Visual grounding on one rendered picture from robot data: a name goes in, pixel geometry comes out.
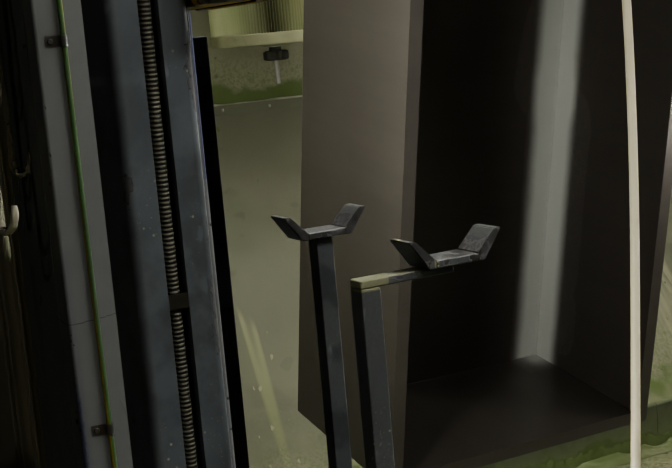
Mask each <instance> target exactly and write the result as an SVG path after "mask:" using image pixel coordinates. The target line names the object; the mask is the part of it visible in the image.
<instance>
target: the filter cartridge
mask: <svg viewBox="0 0 672 468"><path fill-rule="evenodd" d="M208 14H209V24H210V33H211V37H210V42H211V48H212V49H221V48H235V47H248V46H262V47H265V48H266V47H269V51H265V52H263V57H264V60H265V61H274V66H275V77H276V83H280V82H281V81H280V71H279V60H284V59H288V58H289V51H288V50H286V49H284V50H282V49H281V46H285V45H287V44H290V43H293V42H303V16H304V0H273V1H267V2H260V3H254V4H247V5H241V6H234V7H228V8H221V9H214V10H208Z"/></svg>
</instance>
